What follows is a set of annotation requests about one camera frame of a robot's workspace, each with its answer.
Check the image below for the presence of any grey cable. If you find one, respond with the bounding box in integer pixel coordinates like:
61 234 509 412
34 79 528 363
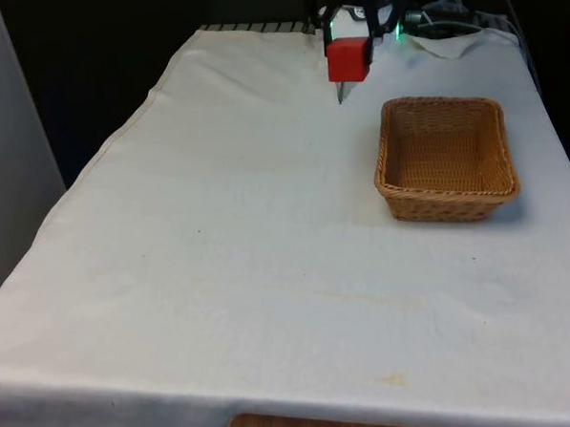
417 9 511 39

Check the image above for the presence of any brown wicker basket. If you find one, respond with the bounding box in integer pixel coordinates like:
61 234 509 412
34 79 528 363
369 91 524 227

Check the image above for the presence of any red cube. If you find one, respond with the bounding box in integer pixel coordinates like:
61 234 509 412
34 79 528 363
324 35 372 85

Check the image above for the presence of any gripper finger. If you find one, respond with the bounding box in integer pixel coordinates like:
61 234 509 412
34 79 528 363
309 0 342 46
359 0 412 66

